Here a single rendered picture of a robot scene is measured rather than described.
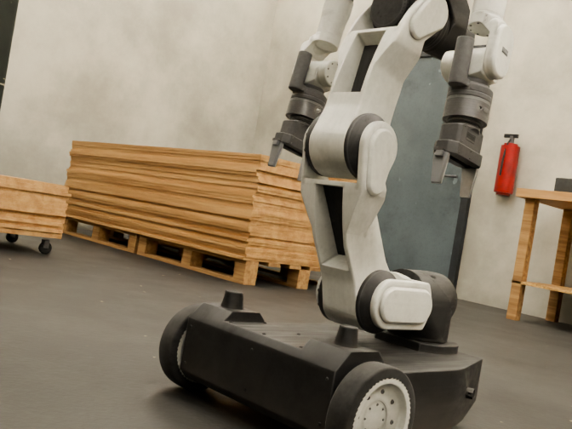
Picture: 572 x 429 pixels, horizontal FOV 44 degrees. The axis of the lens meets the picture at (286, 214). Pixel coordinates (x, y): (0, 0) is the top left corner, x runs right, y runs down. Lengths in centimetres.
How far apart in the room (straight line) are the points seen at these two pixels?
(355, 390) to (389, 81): 68
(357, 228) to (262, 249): 277
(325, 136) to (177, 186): 338
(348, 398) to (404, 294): 42
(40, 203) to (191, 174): 107
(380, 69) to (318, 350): 61
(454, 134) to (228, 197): 307
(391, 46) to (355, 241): 42
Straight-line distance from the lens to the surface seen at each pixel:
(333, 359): 132
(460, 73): 142
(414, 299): 164
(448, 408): 161
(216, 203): 446
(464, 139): 141
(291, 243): 444
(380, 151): 149
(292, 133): 170
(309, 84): 175
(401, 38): 157
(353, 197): 148
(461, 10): 179
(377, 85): 155
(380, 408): 135
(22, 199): 413
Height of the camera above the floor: 43
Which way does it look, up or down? level
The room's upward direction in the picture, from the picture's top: 9 degrees clockwise
